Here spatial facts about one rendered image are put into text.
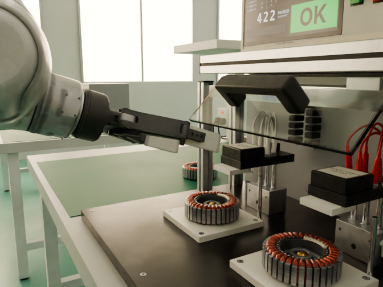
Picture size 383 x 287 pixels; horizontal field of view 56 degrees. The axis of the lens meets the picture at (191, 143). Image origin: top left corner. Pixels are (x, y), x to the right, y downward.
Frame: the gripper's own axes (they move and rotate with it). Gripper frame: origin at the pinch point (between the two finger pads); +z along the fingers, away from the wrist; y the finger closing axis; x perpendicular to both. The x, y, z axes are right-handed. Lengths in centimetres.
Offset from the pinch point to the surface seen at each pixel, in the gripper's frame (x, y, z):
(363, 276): -15.7, 22.1, 19.1
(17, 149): -2, -140, -15
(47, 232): -34, -102, 0
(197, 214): -12.2, -4.7, 6.9
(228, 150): 1.6, -5.9, 12.4
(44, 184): -14, -60, -12
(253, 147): 3.1, -2.5, 15.9
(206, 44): 51, -65, 36
